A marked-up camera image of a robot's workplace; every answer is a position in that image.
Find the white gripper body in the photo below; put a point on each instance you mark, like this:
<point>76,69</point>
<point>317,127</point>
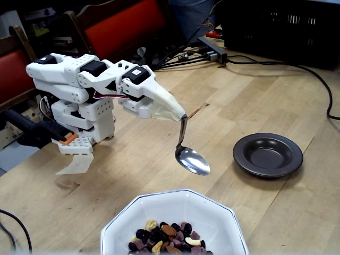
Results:
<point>149,91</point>

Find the taped fixed gripper finger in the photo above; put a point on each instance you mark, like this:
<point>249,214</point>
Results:
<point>162,114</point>

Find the taped moving gripper finger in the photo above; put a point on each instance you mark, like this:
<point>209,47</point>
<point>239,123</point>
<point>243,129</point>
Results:
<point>164,98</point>

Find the bent metal spoon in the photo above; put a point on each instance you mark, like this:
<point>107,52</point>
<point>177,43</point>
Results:
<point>194,162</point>

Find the white octagonal bowl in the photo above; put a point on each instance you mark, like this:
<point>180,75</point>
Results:
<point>170,210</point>

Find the nut and fruit mix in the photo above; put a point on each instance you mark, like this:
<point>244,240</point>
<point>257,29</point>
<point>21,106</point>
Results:
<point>159,235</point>

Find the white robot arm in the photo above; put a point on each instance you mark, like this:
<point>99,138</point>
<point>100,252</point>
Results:
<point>53,77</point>

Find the brown plate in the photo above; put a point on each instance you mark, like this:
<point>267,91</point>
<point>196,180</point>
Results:
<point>268,156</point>

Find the small usb dongle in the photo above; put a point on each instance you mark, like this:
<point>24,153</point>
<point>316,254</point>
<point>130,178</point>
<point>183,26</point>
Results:
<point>186,56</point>

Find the grey usb hub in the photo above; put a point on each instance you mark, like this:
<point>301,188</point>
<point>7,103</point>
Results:
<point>211,47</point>

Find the red alligator clip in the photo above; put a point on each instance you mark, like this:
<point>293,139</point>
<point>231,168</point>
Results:
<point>213,34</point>

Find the beige tape flap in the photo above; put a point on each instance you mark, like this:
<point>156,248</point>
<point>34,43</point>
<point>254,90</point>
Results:
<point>77,164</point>

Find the wooden chair red cushion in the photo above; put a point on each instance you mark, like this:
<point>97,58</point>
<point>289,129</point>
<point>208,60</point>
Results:
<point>125,24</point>
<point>13,71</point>

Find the black clamp orange tip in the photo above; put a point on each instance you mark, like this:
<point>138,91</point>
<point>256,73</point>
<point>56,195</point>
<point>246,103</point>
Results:
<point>34,130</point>

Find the yellow green box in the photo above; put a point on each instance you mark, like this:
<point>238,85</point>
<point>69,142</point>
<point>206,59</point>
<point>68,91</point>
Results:
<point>40,29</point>

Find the black crate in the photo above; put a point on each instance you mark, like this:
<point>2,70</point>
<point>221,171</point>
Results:
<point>279,34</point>

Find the printed cardboard box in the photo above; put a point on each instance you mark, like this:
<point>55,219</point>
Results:
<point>8,138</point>

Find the white box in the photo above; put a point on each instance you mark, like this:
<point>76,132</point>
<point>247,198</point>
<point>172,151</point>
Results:
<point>9,25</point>

